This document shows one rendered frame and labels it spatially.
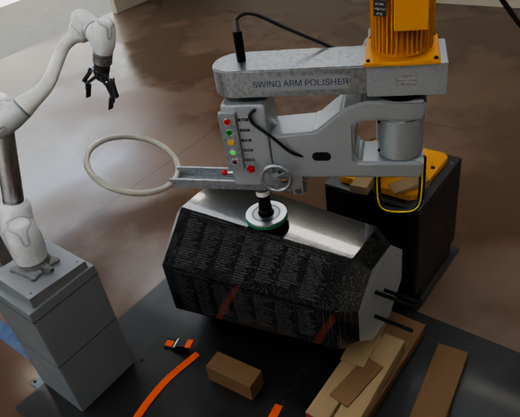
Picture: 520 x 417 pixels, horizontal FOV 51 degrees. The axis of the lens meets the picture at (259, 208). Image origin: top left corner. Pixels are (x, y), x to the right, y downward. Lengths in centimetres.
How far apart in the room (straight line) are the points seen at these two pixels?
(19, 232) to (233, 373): 132
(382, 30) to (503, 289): 205
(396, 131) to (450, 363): 138
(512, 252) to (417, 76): 202
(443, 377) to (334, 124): 149
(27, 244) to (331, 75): 162
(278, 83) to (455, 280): 196
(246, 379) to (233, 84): 157
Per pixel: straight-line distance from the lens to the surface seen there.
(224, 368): 313
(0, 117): 263
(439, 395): 305
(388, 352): 305
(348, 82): 225
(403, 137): 238
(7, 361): 390
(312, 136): 240
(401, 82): 223
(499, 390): 320
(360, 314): 265
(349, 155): 243
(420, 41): 221
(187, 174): 285
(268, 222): 274
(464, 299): 361
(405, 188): 309
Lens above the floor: 257
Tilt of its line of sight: 36 degrees down
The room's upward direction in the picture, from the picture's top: 10 degrees counter-clockwise
